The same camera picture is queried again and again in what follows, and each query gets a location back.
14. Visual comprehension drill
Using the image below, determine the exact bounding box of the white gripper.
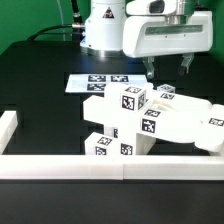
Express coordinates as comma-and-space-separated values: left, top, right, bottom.
123, 11, 213, 79

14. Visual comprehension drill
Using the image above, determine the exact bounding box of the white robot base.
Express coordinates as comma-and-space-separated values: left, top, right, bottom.
80, 0, 127, 57

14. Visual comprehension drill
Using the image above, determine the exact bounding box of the white chair back piece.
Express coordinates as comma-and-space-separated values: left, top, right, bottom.
83, 83, 224, 153

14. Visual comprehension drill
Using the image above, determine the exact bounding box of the white U-shaped fence frame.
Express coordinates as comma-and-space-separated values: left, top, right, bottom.
0, 111, 224, 180

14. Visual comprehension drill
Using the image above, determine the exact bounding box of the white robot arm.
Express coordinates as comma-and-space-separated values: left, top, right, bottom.
123, 0, 213, 79

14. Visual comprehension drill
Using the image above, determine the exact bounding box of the white fiducial marker sheet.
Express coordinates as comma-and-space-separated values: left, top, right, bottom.
65, 74, 147, 93

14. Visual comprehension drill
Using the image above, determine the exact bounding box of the black cable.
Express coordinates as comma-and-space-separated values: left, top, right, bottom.
27, 0, 86, 42

